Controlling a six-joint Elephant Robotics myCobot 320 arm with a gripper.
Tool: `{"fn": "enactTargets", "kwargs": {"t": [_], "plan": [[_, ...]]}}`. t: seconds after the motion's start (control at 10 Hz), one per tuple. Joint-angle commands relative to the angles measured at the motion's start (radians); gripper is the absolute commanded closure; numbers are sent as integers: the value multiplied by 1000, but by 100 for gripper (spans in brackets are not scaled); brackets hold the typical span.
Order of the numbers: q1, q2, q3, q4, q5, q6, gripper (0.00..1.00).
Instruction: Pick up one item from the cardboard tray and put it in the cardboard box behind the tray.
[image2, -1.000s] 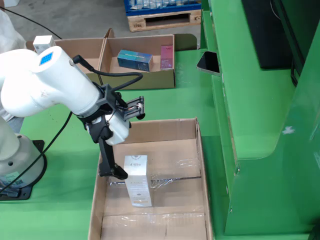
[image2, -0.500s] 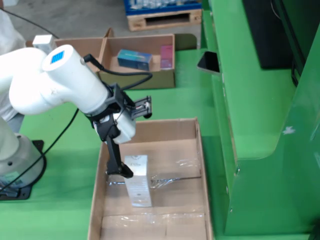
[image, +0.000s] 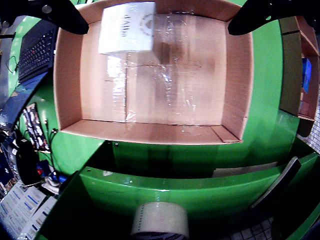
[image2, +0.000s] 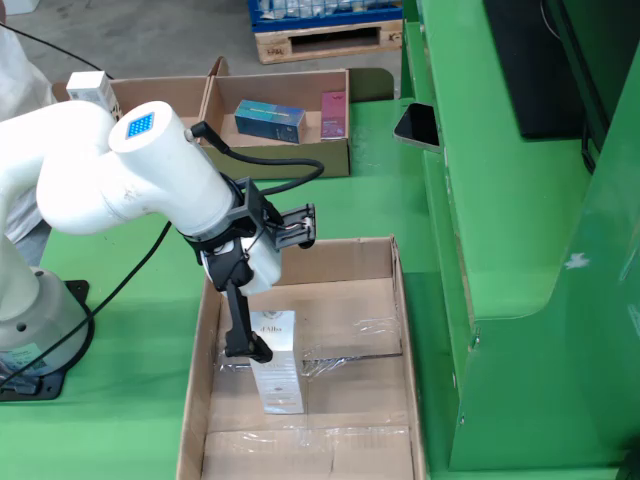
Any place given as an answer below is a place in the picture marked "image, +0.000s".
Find grey cardboard sheet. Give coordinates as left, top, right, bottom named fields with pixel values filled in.
left=212, top=161, right=279, bottom=178

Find large flat cardboard tray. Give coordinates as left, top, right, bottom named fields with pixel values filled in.
left=53, top=0, right=255, bottom=146

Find blue product box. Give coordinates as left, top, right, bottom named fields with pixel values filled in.
left=301, top=57, right=313, bottom=95

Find white power strip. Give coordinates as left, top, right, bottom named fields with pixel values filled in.
left=37, top=162, right=76, bottom=195

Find black white patterned card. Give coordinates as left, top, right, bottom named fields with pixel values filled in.
left=22, top=103, right=51, bottom=151

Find white product box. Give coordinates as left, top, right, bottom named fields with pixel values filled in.
left=97, top=1, right=157, bottom=55

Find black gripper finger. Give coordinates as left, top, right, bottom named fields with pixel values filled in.
left=0, top=0, right=90, bottom=35
left=227, top=0, right=320, bottom=37

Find black smartphone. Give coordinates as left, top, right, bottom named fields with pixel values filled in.
left=250, top=156, right=303, bottom=210

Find beige tape roll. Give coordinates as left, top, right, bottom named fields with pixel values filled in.
left=130, top=201, right=190, bottom=238

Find green metal workstation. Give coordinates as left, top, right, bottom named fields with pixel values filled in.
left=34, top=136, right=320, bottom=240

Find open brown cardboard box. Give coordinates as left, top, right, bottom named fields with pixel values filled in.
left=279, top=15, right=320, bottom=57
left=278, top=31, right=320, bottom=122

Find black cable bundle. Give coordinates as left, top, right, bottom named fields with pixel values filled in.
left=48, top=127, right=60, bottom=176

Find white printed paper sheets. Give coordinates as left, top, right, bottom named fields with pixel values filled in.
left=0, top=182, right=59, bottom=240

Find black laptop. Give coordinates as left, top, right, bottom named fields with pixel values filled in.
left=0, top=19, right=59, bottom=132

